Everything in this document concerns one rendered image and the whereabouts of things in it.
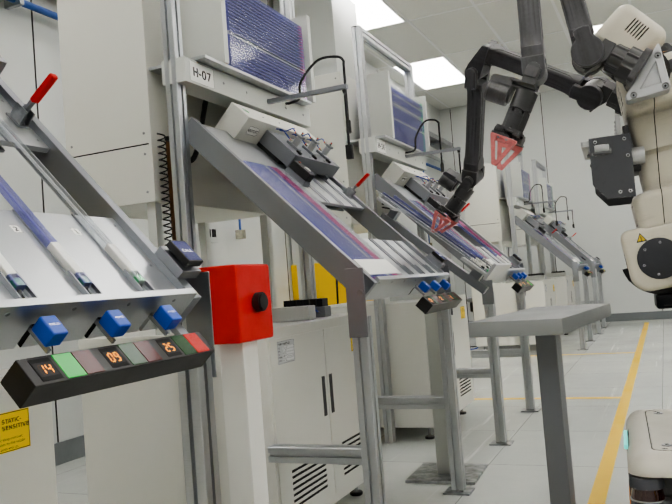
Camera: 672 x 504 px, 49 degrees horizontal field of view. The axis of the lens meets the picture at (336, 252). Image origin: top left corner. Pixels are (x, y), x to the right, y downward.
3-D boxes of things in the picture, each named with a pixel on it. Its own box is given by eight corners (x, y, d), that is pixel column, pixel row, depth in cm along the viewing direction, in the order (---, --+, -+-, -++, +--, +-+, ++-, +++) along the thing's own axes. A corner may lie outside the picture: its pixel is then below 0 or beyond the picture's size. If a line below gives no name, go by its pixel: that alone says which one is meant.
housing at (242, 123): (297, 172, 269) (319, 140, 265) (223, 154, 224) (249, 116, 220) (282, 159, 271) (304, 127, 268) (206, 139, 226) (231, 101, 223)
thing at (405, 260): (438, 282, 247) (444, 275, 246) (365, 290, 186) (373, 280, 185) (397, 246, 253) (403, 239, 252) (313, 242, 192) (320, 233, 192)
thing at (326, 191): (355, 219, 259) (364, 207, 258) (262, 207, 199) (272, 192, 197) (291, 163, 269) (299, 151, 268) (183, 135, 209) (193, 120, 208)
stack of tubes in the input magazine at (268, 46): (307, 100, 266) (302, 27, 267) (231, 66, 219) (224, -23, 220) (277, 106, 271) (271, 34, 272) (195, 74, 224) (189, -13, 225)
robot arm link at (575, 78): (471, 39, 233) (484, 32, 240) (460, 79, 241) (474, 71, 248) (606, 90, 216) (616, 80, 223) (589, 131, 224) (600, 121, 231)
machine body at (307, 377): (379, 490, 257) (364, 312, 259) (284, 567, 193) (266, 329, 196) (220, 483, 283) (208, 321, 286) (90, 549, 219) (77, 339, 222)
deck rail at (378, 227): (438, 290, 249) (449, 276, 247) (436, 290, 247) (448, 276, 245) (293, 164, 271) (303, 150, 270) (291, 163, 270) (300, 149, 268)
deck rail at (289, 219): (363, 301, 187) (377, 282, 185) (360, 301, 185) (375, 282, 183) (183, 135, 209) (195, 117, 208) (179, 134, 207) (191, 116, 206)
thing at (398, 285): (436, 291, 247) (450, 274, 245) (363, 301, 187) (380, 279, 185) (434, 288, 247) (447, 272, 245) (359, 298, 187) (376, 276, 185)
